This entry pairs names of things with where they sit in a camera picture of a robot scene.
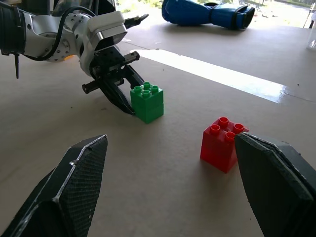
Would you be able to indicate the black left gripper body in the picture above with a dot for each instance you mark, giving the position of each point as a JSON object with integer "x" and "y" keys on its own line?
{"x": 108, "y": 61}

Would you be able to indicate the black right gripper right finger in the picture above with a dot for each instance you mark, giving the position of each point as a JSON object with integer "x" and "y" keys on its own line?
{"x": 276, "y": 187}

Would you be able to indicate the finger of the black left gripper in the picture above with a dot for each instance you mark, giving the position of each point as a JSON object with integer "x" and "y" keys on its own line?
{"x": 135, "y": 76}
{"x": 116, "y": 95}

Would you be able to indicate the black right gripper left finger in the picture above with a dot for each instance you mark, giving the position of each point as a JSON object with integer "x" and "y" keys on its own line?
{"x": 74, "y": 187}

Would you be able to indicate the green toy brick cube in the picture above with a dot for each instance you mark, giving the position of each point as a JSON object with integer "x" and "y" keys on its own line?
{"x": 148, "y": 103}

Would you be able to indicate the red toy brick cube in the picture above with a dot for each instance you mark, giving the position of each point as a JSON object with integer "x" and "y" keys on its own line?
{"x": 218, "y": 148}

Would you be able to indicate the yellow toy brick cube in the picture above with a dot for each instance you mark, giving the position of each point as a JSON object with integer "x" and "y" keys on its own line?
{"x": 69, "y": 57}

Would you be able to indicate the blue rolled bag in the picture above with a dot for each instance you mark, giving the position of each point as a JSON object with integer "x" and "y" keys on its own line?
{"x": 197, "y": 12}

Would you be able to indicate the clear plastic container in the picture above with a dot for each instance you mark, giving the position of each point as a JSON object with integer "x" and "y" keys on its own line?
{"x": 312, "y": 40}

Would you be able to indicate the striped thin pole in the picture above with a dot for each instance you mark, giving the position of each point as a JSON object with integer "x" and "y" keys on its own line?
{"x": 307, "y": 16}

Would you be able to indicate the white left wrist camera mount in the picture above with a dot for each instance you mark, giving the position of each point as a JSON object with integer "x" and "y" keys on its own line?
{"x": 106, "y": 23}

